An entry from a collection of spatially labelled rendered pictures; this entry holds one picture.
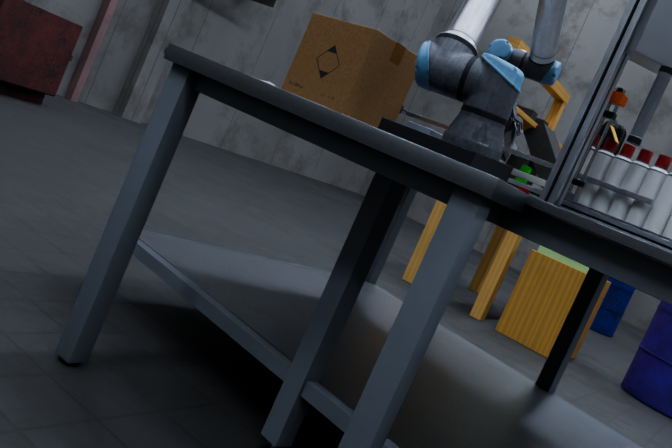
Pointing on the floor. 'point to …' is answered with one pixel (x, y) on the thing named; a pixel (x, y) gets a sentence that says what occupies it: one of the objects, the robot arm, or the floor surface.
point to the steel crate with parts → (33, 49)
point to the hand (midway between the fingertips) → (503, 156)
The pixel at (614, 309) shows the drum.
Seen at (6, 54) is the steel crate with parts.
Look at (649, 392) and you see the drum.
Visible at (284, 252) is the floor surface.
